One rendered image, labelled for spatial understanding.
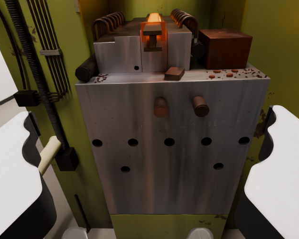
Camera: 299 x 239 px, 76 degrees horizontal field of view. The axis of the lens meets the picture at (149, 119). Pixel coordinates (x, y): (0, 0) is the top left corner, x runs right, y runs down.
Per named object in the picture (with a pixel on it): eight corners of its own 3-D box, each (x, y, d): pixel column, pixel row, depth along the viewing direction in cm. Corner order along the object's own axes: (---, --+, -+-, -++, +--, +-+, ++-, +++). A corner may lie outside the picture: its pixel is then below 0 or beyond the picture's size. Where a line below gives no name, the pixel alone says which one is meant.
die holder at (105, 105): (228, 214, 60) (271, 78, 36) (108, 214, 62) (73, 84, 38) (196, 118, 107) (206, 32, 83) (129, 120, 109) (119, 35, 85)
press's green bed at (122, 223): (210, 275, 85) (228, 215, 60) (125, 274, 87) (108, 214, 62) (191, 176, 132) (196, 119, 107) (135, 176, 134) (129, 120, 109)
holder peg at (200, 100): (208, 117, 36) (210, 105, 35) (194, 117, 37) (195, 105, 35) (204, 107, 40) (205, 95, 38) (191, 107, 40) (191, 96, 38)
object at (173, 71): (171, 72, 42) (171, 66, 41) (184, 73, 41) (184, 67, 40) (164, 79, 38) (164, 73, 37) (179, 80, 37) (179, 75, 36)
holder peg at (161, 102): (167, 118, 37) (168, 105, 35) (154, 118, 37) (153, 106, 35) (166, 108, 40) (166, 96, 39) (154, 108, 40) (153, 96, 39)
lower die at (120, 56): (189, 70, 42) (192, 27, 37) (98, 73, 43) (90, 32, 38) (173, 37, 77) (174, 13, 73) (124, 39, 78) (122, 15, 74)
